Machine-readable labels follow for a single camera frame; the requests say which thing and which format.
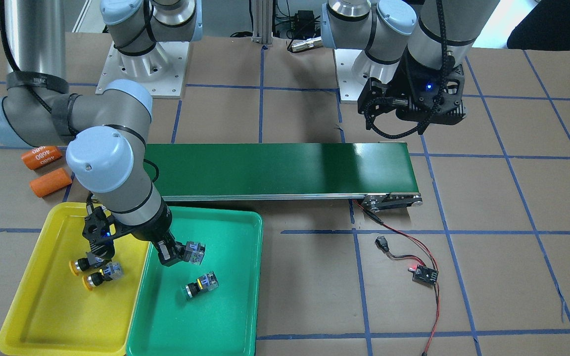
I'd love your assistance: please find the green conveyor belt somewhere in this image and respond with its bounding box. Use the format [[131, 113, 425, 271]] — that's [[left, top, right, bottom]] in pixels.
[[144, 142, 423, 212]]

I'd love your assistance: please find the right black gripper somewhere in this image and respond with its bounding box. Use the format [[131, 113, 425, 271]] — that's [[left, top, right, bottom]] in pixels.
[[134, 208, 185, 267]]

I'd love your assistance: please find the orange cylinder with 4680 print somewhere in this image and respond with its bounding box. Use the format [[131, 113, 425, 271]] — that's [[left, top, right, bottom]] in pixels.
[[20, 146, 63, 171]]

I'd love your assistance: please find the aluminium frame post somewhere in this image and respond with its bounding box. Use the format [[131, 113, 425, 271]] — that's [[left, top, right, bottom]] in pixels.
[[250, 0, 274, 46]]

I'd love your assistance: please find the yellow push button switch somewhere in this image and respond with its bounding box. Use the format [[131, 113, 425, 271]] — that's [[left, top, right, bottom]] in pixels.
[[68, 253, 104, 276]]

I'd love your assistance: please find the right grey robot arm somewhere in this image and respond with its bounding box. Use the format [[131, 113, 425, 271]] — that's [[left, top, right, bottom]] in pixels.
[[0, 0, 205, 267]]

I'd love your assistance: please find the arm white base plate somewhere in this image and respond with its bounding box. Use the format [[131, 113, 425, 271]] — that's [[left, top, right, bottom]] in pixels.
[[95, 42, 190, 99]]

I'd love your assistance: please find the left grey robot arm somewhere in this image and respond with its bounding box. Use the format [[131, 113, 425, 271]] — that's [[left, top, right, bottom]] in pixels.
[[321, 0, 498, 139]]

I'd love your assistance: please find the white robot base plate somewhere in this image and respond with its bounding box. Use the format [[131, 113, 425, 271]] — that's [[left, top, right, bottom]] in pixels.
[[333, 47, 414, 103]]

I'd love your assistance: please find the plain orange cylinder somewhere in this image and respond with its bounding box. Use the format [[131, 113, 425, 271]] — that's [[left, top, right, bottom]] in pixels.
[[29, 168, 72, 198]]

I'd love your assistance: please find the green push button switch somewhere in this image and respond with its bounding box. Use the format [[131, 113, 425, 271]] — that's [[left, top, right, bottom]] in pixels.
[[183, 271, 219, 300]]

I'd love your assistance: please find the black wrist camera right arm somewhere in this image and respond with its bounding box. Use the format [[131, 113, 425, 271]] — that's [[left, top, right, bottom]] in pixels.
[[82, 204, 115, 261]]

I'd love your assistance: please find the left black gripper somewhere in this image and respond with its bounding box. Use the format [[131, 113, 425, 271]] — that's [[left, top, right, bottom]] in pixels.
[[357, 62, 466, 125]]

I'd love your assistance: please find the red black wire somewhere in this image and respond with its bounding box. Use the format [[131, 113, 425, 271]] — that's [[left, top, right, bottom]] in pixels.
[[352, 198, 441, 356]]

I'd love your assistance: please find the yellow plastic tray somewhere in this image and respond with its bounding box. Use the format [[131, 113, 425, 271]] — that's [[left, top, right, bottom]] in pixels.
[[0, 202, 149, 356]]

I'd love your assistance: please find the small black circuit board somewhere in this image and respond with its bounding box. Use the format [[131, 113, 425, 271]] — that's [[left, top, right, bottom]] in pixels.
[[411, 265, 438, 286]]

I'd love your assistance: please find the black barrel plug connector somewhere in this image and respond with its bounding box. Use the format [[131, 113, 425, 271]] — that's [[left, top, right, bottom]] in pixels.
[[374, 236, 390, 253]]

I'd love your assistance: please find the green plastic tray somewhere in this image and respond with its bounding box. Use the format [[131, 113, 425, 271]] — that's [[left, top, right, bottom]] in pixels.
[[126, 207, 263, 356]]

